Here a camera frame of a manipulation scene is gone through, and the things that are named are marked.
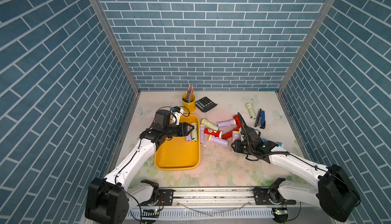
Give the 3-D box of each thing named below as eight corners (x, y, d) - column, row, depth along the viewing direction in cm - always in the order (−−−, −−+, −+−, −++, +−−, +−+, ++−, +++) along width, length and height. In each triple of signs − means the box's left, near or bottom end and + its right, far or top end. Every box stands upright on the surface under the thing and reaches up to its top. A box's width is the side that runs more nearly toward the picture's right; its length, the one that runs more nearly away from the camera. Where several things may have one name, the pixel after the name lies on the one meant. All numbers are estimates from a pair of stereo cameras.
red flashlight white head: (202, 134, 98) (202, 131, 95) (204, 129, 100) (204, 126, 97) (220, 140, 95) (221, 137, 92) (222, 134, 98) (222, 131, 95)
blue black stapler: (254, 126, 102) (255, 124, 100) (255, 110, 111) (256, 108, 109) (264, 128, 101) (265, 126, 99) (264, 112, 110) (265, 109, 108)
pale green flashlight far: (249, 119, 106) (250, 116, 104) (246, 105, 115) (247, 103, 112) (254, 119, 107) (256, 116, 104) (251, 105, 115) (252, 103, 112)
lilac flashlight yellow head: (207, 141, 95) (208, 138, 92) (209, 136, 97) (209, 134, 95) (227, 147, 92) (228, 145, 90) (228, 142, 94) (229, 140, 92)
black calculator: (203, 113, 107) (203, 111, 106) (194, 104, 113) (194, 102, 111) (216, 105, 112) (216, 103, 111) (207, 97, 118) (207, 95, 116)
